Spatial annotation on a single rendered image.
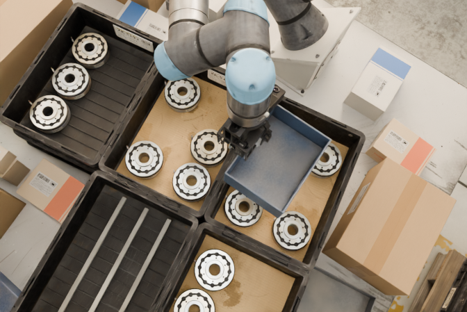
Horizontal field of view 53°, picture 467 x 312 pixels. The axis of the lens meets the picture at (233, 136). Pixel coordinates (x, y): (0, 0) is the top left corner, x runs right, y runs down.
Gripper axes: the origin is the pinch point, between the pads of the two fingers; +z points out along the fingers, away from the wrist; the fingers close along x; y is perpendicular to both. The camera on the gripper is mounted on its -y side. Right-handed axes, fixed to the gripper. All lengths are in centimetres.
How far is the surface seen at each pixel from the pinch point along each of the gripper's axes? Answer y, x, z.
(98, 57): -2, -54, 22
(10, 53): 13, -72, 17
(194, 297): 33.9, 7.8, 26.6
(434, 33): -143, 23, 114
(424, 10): -151, 12, 113
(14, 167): 36, -54, 28
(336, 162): -17.4, 18.3, 27.7
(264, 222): 7.7, 11.3, 30.0
